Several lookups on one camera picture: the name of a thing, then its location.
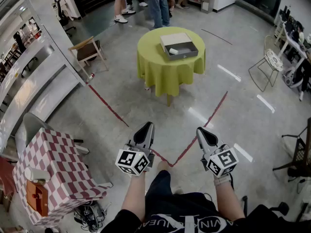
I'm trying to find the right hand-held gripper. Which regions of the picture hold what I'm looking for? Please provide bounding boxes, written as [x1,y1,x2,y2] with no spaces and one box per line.
[196,127,240,179]

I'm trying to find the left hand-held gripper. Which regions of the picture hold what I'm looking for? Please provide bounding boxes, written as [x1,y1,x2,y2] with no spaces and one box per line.
[115,121,156,177]

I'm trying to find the beige box with sliding lid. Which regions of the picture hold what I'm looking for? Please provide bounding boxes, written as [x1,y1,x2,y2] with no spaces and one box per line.
[159,32,199,62]

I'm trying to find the person's left forearm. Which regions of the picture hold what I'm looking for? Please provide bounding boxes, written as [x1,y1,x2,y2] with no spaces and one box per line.
[121,171,147,223]

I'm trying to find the person's right forearm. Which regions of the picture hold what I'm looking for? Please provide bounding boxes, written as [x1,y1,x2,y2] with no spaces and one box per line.
[213,175,246,220]

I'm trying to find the orange wooden box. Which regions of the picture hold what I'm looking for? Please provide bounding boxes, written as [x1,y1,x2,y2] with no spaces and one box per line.
[26,180,49,217]

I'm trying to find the person's beige shoe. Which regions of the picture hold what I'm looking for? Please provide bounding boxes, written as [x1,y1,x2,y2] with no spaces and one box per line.
[157,160,170,173]

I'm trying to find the white wrist watch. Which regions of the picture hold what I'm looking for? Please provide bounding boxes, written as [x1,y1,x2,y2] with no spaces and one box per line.
[213,175,231,186]

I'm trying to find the person's black shorts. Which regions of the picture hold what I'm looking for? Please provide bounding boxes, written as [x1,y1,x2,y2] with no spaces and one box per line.
[145,170,217,218]

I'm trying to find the round table with green cloth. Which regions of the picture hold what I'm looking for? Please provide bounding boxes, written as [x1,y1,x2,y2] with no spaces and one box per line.
[137,27,207,107]

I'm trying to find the red and white checkered table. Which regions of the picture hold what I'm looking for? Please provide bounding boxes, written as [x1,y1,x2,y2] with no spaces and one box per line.
[12,127,113,225]

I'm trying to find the person's black printed shirt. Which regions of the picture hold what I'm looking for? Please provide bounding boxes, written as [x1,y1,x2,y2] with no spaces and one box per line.
[101,204,311,233]

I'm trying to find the black metal chair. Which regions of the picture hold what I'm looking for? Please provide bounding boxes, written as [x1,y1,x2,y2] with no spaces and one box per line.
[272,117,311,179]

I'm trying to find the wooden chair with brown seat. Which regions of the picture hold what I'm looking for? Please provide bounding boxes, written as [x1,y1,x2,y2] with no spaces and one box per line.
[68,35,109,77]

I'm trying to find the grey plastic chair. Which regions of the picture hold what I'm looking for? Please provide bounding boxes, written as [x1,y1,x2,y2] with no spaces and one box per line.
[14,112,85,155]

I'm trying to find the white cup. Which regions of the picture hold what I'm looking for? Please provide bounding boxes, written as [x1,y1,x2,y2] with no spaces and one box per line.
[24,166,51,182]

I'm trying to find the white work desk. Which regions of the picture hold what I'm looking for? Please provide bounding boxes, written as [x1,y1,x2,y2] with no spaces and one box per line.
[274,15,310,67]

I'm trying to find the white metal shelf rack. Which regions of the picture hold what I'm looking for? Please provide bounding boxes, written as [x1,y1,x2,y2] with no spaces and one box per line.
[0,0,86,155]

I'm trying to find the black office chair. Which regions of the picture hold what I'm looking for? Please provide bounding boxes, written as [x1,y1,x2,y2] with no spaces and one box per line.
[54,0,76,37]

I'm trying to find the red cloth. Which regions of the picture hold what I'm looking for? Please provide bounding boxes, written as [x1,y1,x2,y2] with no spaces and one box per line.
[0,156,16,197]

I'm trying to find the pile of black cables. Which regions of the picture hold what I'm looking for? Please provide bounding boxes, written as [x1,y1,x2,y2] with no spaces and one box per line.
[74,201,108,231]

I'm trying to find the wire chair with patterned cushion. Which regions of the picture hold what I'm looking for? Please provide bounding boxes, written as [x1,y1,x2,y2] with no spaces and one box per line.
[248,35,284,93]

